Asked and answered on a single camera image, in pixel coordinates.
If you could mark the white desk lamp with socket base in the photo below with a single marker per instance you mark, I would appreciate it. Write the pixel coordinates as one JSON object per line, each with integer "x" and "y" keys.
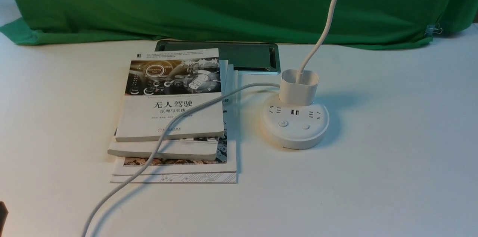
{"x": 293, "y": 118}

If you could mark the bottom book with circuit pattern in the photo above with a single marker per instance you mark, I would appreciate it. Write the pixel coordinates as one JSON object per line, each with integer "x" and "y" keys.
{"x": 186, "y": 151}

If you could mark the green backdrop cloth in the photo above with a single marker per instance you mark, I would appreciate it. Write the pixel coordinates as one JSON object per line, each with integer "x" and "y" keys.
{"x": 363, "y": 24}

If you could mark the dark object at left edge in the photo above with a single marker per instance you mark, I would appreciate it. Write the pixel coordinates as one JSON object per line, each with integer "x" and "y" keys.
{"x": 3, "y": 216}

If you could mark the metal binder clip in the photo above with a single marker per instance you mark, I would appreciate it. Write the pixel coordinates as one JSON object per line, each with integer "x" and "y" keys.
{"x": 434, "y": 29}

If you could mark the top book with car cover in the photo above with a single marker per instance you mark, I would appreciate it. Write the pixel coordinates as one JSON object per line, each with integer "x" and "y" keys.
{"x": 163, "y": 86}

